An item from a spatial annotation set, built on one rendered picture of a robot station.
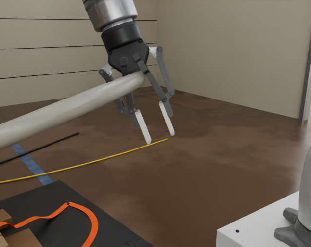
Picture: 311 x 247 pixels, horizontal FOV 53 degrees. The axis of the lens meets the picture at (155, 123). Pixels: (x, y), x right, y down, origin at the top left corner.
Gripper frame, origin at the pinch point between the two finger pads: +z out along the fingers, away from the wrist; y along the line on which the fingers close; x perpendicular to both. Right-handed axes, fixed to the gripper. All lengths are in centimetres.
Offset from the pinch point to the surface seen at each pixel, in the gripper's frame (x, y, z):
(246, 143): -311, -64, 120
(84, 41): -576, 133, -98
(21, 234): -118, 119, 60
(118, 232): -133, 65, 88
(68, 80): -558, 189, -40
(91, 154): -271, 108, 58
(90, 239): -124, 82, 82
